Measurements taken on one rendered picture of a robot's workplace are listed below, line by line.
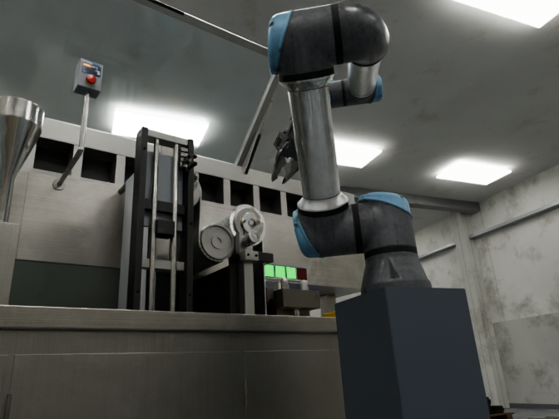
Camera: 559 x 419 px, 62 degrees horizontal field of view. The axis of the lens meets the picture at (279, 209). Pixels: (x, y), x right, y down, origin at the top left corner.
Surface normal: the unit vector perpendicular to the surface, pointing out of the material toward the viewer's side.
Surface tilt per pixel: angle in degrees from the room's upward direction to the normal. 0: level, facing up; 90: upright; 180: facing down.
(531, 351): 90
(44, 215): 90
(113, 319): 90
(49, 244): 90
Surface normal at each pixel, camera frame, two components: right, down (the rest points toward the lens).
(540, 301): -0.92, -0.08
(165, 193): 0.58, -0.31
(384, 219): -0.17, -0.33
